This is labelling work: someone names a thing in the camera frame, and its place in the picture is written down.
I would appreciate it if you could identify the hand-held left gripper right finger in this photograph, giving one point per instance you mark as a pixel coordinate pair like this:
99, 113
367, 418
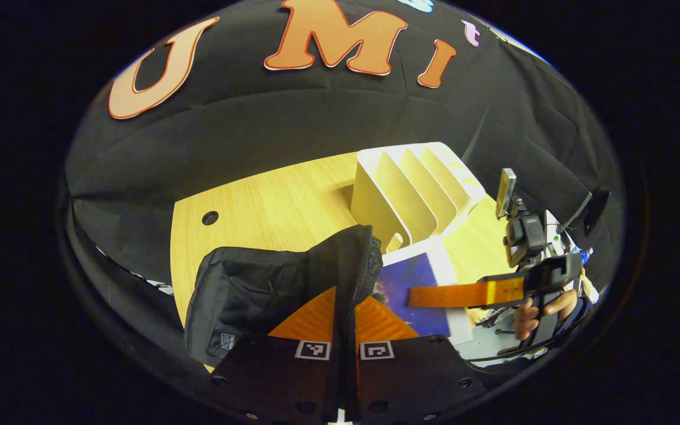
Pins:
417, 383

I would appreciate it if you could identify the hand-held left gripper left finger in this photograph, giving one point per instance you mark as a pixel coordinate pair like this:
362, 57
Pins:
275, 383

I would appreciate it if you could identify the black schoolbag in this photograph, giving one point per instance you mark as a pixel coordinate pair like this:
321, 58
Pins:
245, 289

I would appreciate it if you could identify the white bookshelf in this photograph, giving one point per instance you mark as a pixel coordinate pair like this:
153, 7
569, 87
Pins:
399, 195

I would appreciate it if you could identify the blue cover book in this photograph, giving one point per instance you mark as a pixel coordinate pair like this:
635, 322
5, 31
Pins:
417, 274

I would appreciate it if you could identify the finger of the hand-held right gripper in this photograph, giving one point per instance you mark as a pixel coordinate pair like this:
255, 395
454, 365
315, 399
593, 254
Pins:
464, 293

